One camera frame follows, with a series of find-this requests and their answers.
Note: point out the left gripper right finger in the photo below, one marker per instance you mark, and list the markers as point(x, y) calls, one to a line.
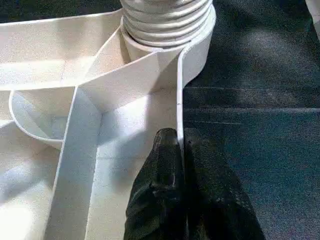
point(212, 200)

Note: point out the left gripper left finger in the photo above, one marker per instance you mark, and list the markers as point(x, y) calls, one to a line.
point(160, 187)

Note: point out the black work mat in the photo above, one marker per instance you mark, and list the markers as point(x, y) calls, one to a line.
point(262, 112)

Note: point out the white plastic table top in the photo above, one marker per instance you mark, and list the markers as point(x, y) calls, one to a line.
point(62, 50)

